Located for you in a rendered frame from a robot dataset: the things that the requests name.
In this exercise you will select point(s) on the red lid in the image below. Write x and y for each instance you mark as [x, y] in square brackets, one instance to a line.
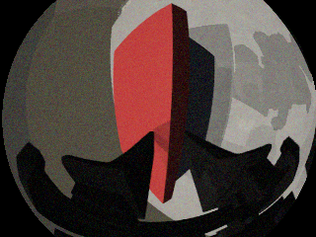
[151, 88]

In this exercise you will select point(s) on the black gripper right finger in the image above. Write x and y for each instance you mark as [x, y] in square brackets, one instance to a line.
[215, 170]

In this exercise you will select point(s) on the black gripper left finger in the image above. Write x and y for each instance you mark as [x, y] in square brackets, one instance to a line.
[129, 175]

